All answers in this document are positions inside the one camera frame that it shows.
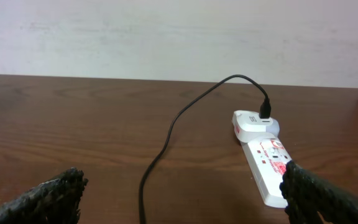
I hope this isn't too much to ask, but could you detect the black USB charging cable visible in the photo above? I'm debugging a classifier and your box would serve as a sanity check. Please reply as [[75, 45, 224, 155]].
[[138, 74, 272, 224]]

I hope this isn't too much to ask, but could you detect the white power strip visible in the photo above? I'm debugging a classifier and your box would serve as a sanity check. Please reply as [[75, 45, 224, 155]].
[[241, 135, 291, 208]]

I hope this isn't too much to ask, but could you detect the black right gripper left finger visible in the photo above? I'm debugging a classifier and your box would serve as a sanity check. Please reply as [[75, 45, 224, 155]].
[[0, 167, 88, 224]]

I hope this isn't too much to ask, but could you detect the white USB charger adapter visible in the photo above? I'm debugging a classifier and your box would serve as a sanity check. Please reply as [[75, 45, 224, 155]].
[[232, 110, 280, 143]]

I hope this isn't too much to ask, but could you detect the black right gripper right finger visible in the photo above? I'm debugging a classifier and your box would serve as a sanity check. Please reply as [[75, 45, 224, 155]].
[[280, 161, 358, 224]]

